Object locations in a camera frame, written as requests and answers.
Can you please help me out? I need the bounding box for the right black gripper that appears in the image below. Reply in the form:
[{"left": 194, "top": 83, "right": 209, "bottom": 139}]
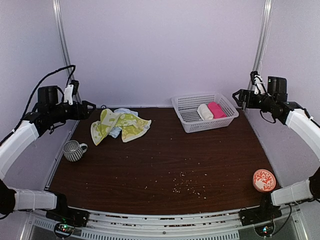
[{"left": 232, "top": 89, "right": 276, "bottom": 112}]

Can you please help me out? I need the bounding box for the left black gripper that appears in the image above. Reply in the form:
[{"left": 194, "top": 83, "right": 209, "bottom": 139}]
[{"left": 49, "top": 100, "right": 97, "bottom": 123}]

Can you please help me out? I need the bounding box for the green patterned towel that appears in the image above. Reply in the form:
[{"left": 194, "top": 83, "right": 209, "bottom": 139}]
[{"left": 90, "top": 108, "right": 152, "bottom": 146}]

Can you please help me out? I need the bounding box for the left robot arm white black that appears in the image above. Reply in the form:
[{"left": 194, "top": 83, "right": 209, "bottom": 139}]
[{"left": 0, "top": 84, "right": 96, "bottom": 222}]

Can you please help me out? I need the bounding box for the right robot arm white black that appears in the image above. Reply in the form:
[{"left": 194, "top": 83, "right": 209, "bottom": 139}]
[{"left": 232, "top": 71, "right": 320, "bottom": 221}]

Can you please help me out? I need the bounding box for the rolled pink towel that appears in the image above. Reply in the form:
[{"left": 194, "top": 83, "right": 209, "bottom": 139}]
[{"left": 207, "top": 102, "right": 227, "bottom": 119}]

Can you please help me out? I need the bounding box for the light blue towel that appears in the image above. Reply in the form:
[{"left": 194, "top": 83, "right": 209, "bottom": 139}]
[{"left": 107, "top": 107, "right": 139, "bottom": 139}]

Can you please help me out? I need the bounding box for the rolled white towel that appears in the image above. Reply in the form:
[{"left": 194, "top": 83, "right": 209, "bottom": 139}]
[{"left": 197, "top": 103, "right": 214, "bottom": 121}]

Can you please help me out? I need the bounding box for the white plastic basket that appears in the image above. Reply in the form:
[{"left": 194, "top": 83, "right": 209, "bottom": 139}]
[{"left": 171, "top": 93, "right": 239, "bottom": 133}]

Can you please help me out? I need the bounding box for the striped ceramic mug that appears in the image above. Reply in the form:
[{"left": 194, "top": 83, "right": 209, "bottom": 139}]
[{"left": 62, "top": 140, "right": 88, "bottom": 163}]

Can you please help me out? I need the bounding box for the red patterned bowl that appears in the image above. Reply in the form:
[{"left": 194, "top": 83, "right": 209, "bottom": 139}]
[{"left": 252, "top": 169, "right": 277, "bottom": 193}]

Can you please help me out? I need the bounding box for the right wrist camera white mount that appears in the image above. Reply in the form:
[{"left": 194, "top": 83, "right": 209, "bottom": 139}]
[{"left": 250, "top": 71, "right": 267, "bottom": 95}]

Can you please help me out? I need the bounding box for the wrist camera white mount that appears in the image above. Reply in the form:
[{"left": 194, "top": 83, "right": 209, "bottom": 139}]
[
  {"left": 63, "top": 80, "right": 79, "bottom": 106},
  {"left": 250, "top": 71, "right": 267, "bottom": 95}
]

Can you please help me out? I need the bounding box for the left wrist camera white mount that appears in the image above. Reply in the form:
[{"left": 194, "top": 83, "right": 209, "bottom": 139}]
[{"left": 63, "top": 80, "right": 79, "bottom": 106}]

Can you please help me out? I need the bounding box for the right aluminium frame post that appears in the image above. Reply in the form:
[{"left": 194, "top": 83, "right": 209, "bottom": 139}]
[{"left": 247, "top": 0, "right": 273, "bottom": 91}]

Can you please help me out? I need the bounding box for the aluminium frame post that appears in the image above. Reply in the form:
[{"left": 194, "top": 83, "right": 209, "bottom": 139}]
[
  {"left": 51, "top": 0, "right": 82, "bottom": 103},
  {"left": 247, "top": 0, "right": 273, "bottom": 91}
]

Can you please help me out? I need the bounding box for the left aluminium frame post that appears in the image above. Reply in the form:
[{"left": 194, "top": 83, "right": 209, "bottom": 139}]
[{"left": 51, "top": 0, "right": 82, "bottom": 103}]

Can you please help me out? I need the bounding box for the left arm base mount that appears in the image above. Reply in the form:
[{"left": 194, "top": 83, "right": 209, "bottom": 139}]
[{"left": 45, "top": 200, "right": 90, "bottom": 227}]

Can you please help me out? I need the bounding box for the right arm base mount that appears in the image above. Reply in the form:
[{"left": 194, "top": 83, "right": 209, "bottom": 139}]
[{"left": 238, "top": 200, "right": 282, "bottom": 226}]

